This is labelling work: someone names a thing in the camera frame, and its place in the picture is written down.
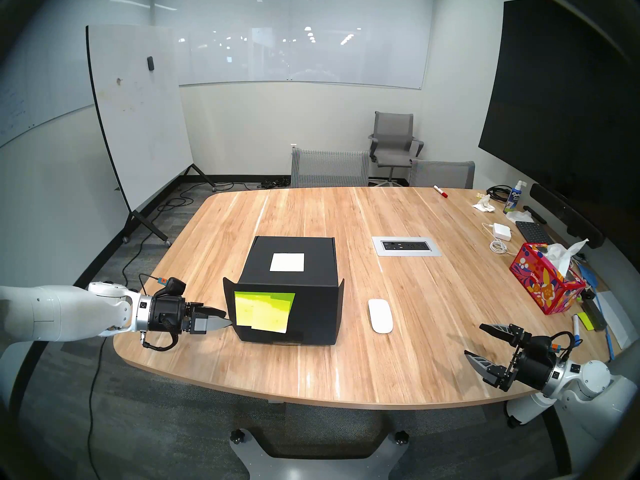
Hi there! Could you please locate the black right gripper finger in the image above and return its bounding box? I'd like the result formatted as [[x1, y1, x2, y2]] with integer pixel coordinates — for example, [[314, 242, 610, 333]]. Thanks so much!
[[463, 350, 515, 393], [479, 323, 532, 348]]

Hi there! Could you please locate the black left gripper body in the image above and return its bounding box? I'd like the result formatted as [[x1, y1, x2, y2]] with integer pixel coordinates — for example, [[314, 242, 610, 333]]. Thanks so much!
[[149, 295, 191, 334]]

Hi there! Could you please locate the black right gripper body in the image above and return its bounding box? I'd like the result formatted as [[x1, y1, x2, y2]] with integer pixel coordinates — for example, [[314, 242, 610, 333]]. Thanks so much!
[[509, 345, 558, 391]]

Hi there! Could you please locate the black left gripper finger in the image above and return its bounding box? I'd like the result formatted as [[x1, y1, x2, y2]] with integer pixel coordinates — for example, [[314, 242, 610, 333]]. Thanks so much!
[[188, 303, 227, 319], [190, 316, 234, 334]]

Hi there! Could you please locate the black cardboard box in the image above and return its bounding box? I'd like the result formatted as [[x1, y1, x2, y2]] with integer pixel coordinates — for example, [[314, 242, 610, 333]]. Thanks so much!
[[222, 236, 346, 346]]

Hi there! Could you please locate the red floral tissue box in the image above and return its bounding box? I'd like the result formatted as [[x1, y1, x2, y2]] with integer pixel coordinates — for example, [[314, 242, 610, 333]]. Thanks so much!
[[509, 238, 590, 316]]

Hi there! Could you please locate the white computer mouse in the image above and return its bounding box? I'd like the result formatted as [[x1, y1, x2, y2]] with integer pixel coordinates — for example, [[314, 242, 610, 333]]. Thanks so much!
[[368, 298, 394, 335]]

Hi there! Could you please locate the pale yellow sticky note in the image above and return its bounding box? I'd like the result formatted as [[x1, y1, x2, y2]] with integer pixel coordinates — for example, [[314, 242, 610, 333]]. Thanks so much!
[[235, 296, 291, 334]]

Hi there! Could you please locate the blue pen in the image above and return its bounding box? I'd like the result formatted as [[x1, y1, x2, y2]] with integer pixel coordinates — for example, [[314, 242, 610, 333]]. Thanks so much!
[[602, 304, 615, 362]]

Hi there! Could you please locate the black eraser block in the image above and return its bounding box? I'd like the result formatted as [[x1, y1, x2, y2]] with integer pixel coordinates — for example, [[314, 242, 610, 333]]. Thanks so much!
[[580, 299, 608, 332]]

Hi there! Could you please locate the black keyboard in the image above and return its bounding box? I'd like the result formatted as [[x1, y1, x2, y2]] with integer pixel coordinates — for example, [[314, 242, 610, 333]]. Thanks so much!
[[515, 220, 555, 246]]

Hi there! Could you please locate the grey table outlet panel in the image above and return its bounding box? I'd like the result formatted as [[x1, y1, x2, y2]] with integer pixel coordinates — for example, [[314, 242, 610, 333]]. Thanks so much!
[[371, 236, 443, 258]]

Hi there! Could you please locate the whiteboard cleaner spray bottle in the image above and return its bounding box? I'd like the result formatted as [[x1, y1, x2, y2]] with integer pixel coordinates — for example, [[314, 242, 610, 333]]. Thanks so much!
[[503, 180, 528, 214]]

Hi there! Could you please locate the black video soundbar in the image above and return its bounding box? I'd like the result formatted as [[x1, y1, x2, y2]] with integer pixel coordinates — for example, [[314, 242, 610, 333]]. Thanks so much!
[[529, 183, 606, 250]]

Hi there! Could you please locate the wide grey mesh chair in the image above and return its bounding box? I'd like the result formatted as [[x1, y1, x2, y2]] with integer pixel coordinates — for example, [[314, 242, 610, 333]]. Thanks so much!
[[290, 147, 370, 189]]

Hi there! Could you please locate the rolling whiteboard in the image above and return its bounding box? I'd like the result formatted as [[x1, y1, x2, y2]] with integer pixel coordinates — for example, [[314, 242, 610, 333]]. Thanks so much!
[[85, 24, 218, 247]]

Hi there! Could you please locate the grey swivel armchair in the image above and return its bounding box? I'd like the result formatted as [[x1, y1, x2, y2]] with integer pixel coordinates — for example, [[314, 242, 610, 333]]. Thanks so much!
[[368, 111, 425, 187]]

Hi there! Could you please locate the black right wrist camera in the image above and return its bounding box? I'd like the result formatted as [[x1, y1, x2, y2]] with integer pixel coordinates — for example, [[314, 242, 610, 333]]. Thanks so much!
[[527, 335, 560, 359]]

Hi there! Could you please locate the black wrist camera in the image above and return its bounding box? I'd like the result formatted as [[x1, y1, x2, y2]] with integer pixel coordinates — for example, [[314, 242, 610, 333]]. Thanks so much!
[[527, 335, 560, 359], [152, 277, 187, 301]]

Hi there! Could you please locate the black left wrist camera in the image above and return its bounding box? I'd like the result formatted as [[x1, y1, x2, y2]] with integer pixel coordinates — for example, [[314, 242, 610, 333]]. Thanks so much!
[[152, 277, 187, 301]]

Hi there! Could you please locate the white charger cable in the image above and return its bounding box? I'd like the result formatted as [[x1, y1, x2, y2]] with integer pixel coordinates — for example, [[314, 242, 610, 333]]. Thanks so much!
[[481, 222, 521, 257]]

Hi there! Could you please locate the black floor cable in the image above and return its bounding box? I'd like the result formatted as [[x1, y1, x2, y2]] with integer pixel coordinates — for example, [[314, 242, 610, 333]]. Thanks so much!
[[88, 181, 236, 467]]

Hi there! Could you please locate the grey metal pedestal base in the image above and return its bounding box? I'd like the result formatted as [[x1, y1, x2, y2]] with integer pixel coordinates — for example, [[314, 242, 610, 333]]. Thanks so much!
[[229, 426, 411, 480]]

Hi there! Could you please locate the black wall screen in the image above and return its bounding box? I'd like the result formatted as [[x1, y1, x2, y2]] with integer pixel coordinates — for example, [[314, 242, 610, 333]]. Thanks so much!
[[478, 0, 640, 257]]

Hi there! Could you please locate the glass wall whiteboard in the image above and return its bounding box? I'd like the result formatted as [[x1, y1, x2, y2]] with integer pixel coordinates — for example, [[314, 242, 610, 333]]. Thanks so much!
[[0, 29, 98, 150], [172, 0, 435, 91]]

